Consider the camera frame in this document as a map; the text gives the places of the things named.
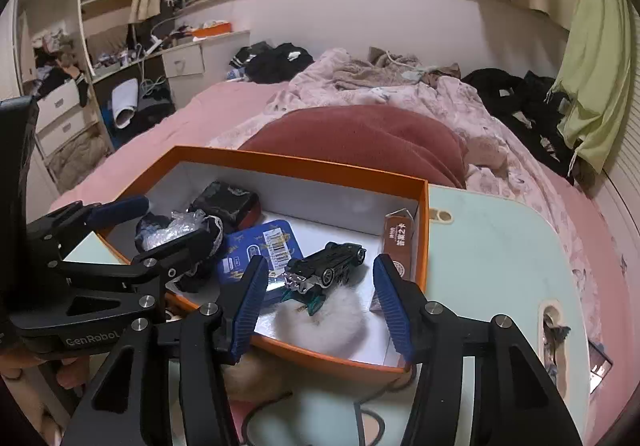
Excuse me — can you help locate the mint green desktop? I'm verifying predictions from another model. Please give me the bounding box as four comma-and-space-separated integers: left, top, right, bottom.
65, 183, 601, 446

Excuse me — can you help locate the pink floral quilt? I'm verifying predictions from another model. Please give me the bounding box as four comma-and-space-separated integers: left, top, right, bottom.
210, 48, 633, 427

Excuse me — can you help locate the grey white fur tail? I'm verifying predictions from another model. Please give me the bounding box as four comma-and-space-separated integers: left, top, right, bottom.
222, 293, 369, 403

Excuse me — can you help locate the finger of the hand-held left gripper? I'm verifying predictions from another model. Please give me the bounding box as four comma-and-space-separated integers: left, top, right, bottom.
131, 225, 217, 297
26, 196, 151, 257

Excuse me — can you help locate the white drawer cabinet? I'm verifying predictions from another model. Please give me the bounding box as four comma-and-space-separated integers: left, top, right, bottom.
32, 80, 109, 163

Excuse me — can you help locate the white desk with drawer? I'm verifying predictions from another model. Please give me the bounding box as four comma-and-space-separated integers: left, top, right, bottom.
161, 30, 251, 79

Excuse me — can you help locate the dark red pillow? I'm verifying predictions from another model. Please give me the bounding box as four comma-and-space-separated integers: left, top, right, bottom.
239, 106, 469, 189

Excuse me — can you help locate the orange tissue box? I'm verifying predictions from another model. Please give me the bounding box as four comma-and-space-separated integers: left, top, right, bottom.
191, 22, 235, 38

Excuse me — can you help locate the light green hanging cloth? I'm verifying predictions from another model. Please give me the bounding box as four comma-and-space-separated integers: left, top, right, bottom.
547, 0, 637, 175

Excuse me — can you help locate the black teal toy car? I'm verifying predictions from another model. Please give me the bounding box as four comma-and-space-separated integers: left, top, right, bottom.
280, 241, 367, 317

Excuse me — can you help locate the black striped clothes pile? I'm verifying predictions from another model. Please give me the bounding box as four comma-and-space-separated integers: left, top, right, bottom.
228, 42, 316, 84

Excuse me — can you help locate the beige crumpled blanket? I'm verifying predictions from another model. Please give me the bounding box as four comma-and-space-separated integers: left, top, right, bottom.
332, 47, 464, 89

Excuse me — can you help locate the orange storage box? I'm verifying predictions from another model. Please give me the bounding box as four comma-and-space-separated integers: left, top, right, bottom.
97, 146, 430, 388

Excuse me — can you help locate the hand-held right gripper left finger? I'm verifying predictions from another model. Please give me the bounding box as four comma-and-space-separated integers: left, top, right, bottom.
60, 255, 271, 446

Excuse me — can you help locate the black leather lace garment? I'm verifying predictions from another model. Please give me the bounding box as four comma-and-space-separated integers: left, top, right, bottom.
134, 211, 227, 293

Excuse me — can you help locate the dark printed packet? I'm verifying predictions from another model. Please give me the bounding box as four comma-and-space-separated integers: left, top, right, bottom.
588, 341, 614, 395

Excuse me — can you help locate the person's left hand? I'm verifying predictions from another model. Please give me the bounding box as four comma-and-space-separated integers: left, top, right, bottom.
0, 350, 93, 446

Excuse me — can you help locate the clear bubble wrap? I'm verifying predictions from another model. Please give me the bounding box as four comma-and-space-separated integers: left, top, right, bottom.
135, 208, 212, 253

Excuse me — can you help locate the wall shelf unit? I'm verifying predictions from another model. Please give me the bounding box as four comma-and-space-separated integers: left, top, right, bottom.
77, 0, 139, 76

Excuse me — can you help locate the blue square tin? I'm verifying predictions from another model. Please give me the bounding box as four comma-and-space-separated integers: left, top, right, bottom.
217, 220, 307, 307

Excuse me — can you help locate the dark red embroidered pouch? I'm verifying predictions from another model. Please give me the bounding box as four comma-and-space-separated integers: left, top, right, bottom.
187, 181, 264, 235

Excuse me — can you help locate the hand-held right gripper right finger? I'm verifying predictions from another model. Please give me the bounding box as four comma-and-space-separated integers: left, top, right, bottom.
372, 253, 583, 446

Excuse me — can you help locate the pink bedsheet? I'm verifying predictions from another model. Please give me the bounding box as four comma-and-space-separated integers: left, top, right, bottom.
50, 80, 292, 213

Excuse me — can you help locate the brown card box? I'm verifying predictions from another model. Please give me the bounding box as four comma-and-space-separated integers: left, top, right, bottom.
370, 207, 420, 313

